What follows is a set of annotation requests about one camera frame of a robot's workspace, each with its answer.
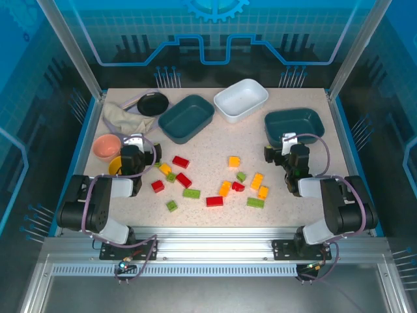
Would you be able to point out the red long lego brick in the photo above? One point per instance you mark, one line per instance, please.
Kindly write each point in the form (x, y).
(180, 161)
(214, 201)
(183, 179)

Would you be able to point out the yellow long lego brick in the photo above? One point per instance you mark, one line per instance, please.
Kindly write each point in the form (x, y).
(257, 181)

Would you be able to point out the red small square lego brick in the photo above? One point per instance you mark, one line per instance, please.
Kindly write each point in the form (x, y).
(157, 186)

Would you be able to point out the teal plastic container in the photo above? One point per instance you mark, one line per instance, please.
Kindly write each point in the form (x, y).
(293, 125)
(186, 119)

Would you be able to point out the red sloped lego piece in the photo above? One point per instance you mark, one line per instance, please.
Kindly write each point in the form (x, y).
(238, 186)

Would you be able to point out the green long lego brick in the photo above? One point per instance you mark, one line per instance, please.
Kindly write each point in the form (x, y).
(191, 193)
(255, 202)

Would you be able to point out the orange long lego brick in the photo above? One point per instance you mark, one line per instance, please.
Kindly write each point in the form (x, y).
(225, 188)

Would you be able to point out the white plastic container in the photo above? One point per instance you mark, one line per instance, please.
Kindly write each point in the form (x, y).
(240, 100)

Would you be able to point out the yellow bowl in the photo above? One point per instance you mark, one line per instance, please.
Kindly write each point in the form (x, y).
(114, 166)

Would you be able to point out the pink bowl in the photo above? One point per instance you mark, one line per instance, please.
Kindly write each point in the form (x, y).
(106, 147)

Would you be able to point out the beige crumpled cloth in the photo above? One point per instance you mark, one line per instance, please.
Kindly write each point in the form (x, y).
(125, 117)

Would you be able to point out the black round pan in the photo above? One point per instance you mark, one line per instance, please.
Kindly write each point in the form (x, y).
(153, 104)

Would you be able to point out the lavender plastic tray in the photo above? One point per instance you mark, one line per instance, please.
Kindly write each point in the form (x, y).
(133, 98)

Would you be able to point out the small circuit board with LED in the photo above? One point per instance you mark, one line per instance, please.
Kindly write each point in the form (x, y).
(124, 266)
(311, 268)

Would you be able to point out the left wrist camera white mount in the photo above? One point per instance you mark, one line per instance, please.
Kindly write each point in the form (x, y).
(137, 140)

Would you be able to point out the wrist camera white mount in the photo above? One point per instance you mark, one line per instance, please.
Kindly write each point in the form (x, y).
(137, 140)
(289, 141)

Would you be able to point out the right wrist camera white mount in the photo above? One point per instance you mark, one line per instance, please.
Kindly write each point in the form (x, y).
(289, 141)

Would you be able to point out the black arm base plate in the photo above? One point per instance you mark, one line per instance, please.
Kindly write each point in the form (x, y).
(143, 251)
(283, 249)

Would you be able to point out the aluminium mounting rail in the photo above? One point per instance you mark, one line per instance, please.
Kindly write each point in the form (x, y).
(215, 244)

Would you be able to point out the aluminium frame post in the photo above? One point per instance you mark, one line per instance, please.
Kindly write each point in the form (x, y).
(355, 52)
(75, 52)

